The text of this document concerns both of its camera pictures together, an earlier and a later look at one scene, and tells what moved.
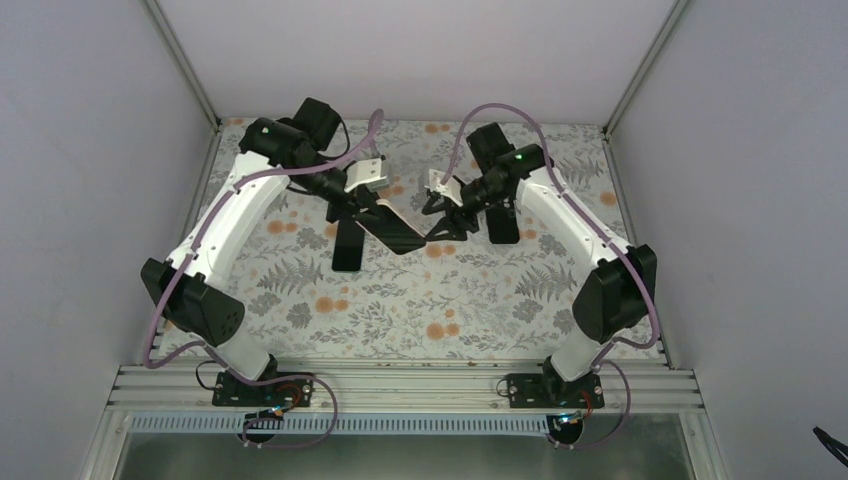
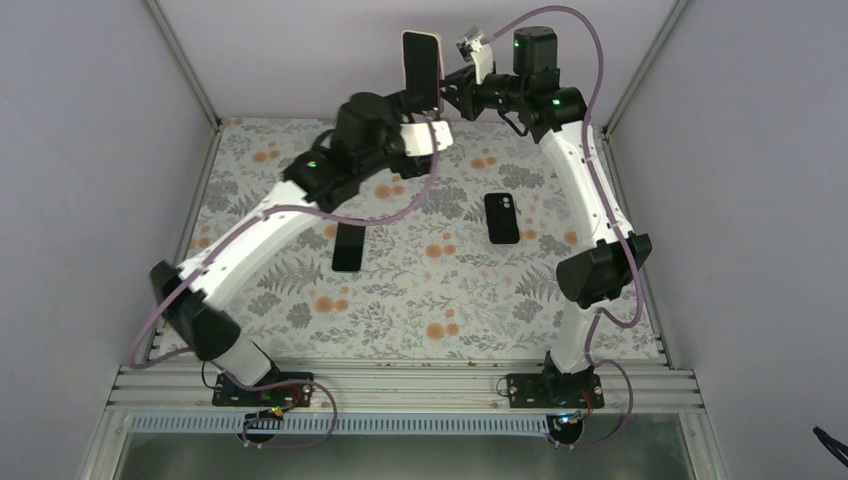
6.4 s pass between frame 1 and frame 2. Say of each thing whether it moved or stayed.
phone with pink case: moved
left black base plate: stayed
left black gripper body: moved
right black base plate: stayed
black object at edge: stayed
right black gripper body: moved
